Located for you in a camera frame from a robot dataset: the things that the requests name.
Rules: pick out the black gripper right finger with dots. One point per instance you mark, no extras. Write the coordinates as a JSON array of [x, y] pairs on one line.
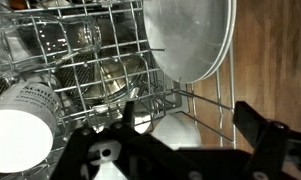
[[273, 143]]

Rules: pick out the white plate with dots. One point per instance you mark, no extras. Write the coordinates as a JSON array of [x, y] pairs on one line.
[[177, 31], [220, 33]]

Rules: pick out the white bowl in rack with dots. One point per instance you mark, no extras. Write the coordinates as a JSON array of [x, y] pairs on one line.
[[176, 131]]

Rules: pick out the clear glass cup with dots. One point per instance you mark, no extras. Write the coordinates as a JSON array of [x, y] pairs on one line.
[[30, 42]]

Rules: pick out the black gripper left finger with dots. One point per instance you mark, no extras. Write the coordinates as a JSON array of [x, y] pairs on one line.
[[86, 151]]

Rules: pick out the white mug with text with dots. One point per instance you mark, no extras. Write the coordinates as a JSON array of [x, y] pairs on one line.
[[28, 121]]

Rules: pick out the wire dishwasher rack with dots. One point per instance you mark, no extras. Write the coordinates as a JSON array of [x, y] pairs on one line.
[[94, 87]]

